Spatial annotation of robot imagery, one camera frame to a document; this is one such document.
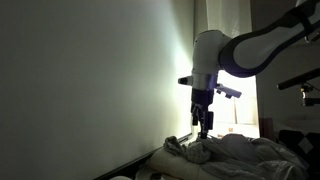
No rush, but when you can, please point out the white curtain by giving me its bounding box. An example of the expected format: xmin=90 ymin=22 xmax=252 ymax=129
xmin=193 ymin=0 xmax=259 ymax=134

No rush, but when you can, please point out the dark checked blanket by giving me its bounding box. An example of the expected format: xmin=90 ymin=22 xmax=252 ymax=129
xmin=278 ymin=128 xmax=320 ymax=174

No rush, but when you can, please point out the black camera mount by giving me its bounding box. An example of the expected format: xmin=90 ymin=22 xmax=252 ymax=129
xmin=299 ymin=83 xmax=320 ymax=108

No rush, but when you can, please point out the white wrist camera mount plate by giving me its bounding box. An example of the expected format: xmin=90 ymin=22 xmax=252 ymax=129
xmin=214 ymin=83 xmax=243 ymax=100

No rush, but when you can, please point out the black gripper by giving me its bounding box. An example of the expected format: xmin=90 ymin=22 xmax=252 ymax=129
xmin=191 ymin=89 xmax=215 ymax=140

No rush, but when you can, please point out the black bar camera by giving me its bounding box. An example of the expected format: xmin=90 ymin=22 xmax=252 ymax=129
xmin=276 ymin=67 xmax=320 ymax=91

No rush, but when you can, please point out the grey marled sock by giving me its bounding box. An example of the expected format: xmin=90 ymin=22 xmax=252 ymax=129
xmin=163 ymin=135 xmax=213 ymax=164

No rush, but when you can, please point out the black board edge trim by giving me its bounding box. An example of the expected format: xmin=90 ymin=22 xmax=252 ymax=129
xmin=93 ymin=132 xmax=194 ymax=180

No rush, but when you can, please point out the grey mesh laundry bag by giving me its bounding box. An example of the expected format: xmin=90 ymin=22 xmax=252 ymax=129
xmin=196 ymin=133 xmax=309 ymax=180

